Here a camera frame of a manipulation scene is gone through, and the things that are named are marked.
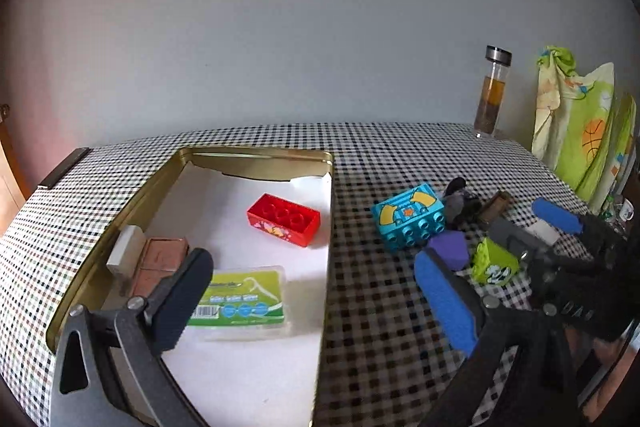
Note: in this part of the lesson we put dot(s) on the small white box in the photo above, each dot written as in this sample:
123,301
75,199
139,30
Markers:
126,251

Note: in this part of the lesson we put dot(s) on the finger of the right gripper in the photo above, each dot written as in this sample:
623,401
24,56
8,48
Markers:
519,242
557,216

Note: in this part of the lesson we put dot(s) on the red toy brick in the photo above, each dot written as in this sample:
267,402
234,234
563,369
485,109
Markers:
291,222

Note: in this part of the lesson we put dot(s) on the teal toy brick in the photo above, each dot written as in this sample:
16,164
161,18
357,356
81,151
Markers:
410,218

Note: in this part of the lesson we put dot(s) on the glass tea bottle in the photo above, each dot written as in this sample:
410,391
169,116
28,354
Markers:
492,93

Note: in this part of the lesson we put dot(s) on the green toy brick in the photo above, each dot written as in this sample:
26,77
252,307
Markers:
493,265

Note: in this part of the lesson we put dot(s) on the checkered tablecloth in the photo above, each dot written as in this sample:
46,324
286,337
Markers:
385,360

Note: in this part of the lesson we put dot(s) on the black grey hair claw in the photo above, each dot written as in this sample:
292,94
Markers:
460,205

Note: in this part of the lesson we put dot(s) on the copper rectangular tin case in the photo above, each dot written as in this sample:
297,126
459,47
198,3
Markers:
161,257

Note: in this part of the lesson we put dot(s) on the right hand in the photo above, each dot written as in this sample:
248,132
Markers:
614,361

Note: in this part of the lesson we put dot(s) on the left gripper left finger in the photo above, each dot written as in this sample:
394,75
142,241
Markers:
87,390

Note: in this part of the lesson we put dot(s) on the white mug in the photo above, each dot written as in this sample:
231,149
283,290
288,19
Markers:
626,211

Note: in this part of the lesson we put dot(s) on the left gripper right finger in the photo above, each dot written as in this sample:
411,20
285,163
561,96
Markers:
540,389

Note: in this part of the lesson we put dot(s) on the white card box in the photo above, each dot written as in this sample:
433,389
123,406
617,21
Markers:
544,232

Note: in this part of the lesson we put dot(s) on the brown wooden comb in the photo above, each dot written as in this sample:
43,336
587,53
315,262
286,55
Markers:
493,209

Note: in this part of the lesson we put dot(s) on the black flat bar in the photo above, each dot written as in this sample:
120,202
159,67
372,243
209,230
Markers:
64,167

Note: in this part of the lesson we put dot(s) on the green dental floss box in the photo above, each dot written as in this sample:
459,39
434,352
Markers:
243,305

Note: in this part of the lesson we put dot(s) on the purple block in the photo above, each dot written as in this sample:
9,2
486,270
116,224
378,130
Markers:
451,248

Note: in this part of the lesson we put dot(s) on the gold metal tray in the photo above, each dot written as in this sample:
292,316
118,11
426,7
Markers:
203,303

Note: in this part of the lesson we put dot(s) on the green patterned cloth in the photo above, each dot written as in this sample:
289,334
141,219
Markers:
583,129

